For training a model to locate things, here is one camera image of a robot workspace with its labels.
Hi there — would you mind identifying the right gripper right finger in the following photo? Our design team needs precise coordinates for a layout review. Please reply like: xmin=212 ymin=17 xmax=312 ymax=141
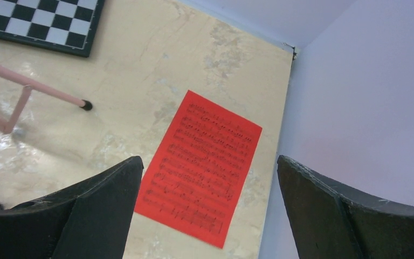
xmin=277 ymin=155 xmax=414 ymax=258

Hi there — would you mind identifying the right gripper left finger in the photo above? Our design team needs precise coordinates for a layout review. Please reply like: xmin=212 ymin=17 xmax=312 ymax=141
xmin=0 ymin=156 xmax=143 ymax=258

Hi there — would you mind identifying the red sheet music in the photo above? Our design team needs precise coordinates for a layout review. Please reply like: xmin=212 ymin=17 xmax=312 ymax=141
xmin=135 ymin=91 xmax=262 ymax=248

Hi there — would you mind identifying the pink music stand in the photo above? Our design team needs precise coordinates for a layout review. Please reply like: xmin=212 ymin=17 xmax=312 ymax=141
xmin=0 ymin=57 xmax=93 ymax=212

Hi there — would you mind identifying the black white chessboard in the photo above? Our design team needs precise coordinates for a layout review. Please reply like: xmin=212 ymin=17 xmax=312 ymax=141
xmin=0 ymin=0 xmax=105 ymax=57

